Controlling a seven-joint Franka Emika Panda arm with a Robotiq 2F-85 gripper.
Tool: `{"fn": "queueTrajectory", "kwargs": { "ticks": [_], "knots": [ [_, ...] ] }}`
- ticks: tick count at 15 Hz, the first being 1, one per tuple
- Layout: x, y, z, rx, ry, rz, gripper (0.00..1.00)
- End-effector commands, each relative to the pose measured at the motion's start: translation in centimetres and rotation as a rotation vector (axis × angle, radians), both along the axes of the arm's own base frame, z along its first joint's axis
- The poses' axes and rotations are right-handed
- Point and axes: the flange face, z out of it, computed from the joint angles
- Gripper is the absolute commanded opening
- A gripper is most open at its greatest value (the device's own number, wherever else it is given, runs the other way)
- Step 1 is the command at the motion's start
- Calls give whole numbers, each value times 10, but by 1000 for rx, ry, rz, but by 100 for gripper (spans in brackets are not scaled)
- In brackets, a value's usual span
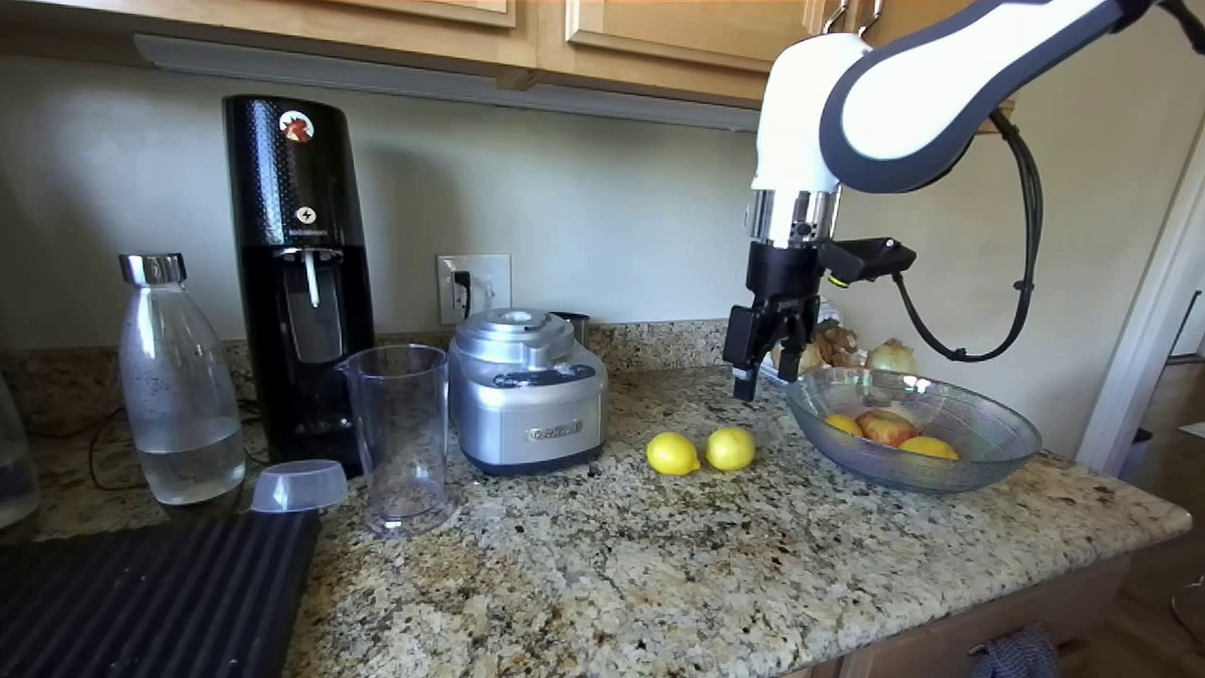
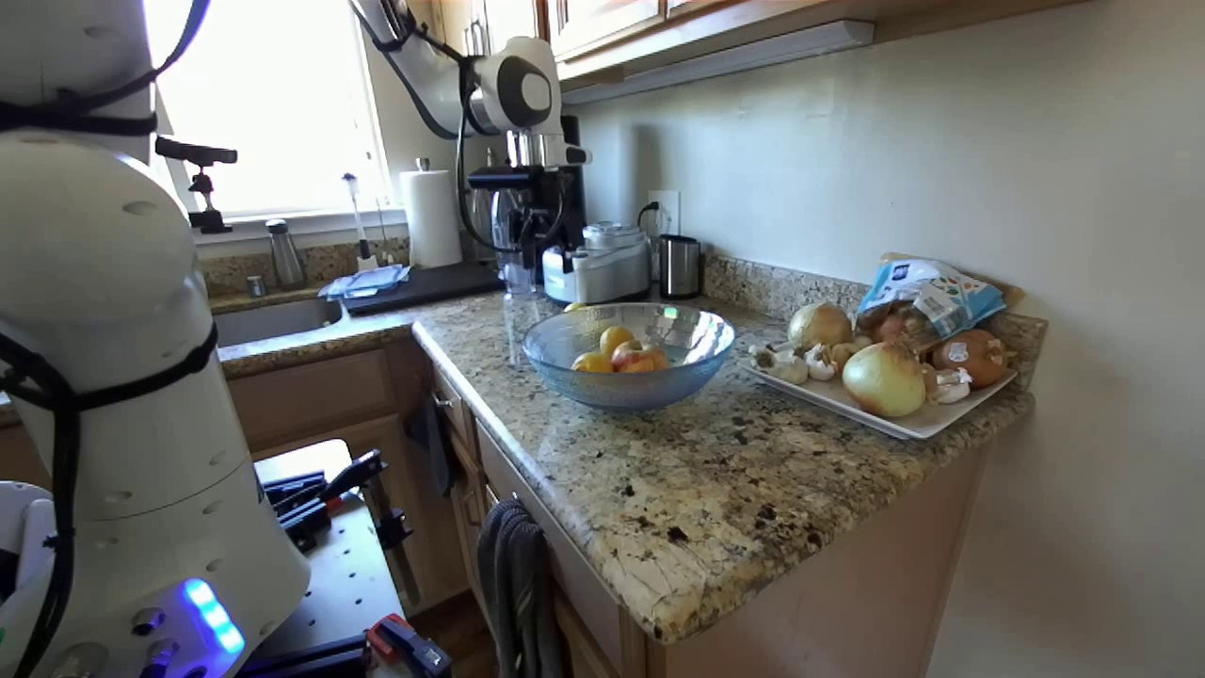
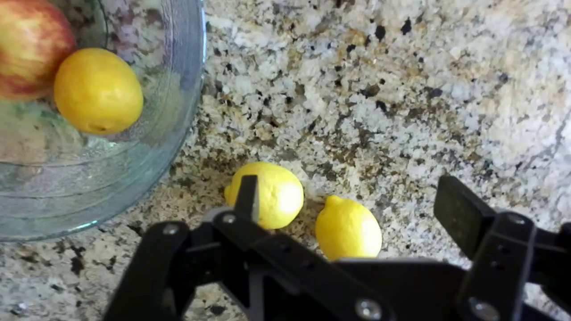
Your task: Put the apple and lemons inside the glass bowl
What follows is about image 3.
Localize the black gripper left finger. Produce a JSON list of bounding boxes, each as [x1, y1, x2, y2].
[[103, 173, 393, 321]]

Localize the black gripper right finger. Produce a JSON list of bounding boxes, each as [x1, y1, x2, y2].
[[431, 175, 571, 321]]

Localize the yellow lemon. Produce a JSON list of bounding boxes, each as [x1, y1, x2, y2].
[[313, 195, 385, 264], [222, 161, 306, 234], [51, 47, 145, 138]]

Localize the red yellow apple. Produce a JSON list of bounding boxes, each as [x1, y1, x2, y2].
[[0, 0, 78, 102]]

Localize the clear glass bowl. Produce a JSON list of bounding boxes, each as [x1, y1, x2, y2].
[[0, 0, 208, 243]]

